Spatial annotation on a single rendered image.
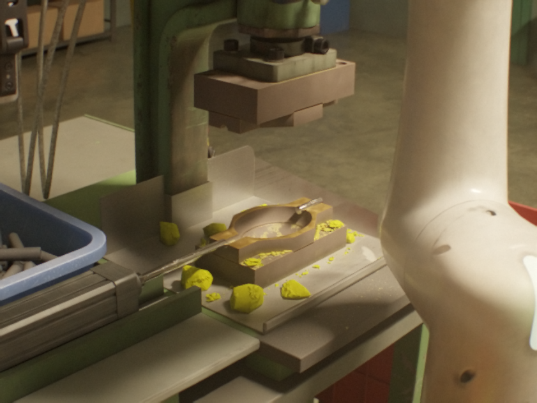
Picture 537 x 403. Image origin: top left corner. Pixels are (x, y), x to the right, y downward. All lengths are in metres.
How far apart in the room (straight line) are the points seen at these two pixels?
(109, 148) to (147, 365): 0.79
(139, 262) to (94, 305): 0.21
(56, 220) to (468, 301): 0.55
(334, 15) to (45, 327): 6.68
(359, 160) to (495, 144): 3.61
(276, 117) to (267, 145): 3.65
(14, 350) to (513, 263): 0.44
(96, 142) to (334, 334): 0.82
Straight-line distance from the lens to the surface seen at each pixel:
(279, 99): 0.94
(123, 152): 1.58
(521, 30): 6.79
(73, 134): 1.69
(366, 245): 1.12
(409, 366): 1.16
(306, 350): 0.90
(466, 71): 0.80
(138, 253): 1.09
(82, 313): 0.86
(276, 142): 4.64
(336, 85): 1.02
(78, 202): 1.25
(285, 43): 0.97
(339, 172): 4.26
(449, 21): 0.80
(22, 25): 0.69
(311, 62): 0.98
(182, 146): 1.11
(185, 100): 1.10
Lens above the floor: 1.47
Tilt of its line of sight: 21 degrees down
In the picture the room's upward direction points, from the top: 1 degrees clockwise
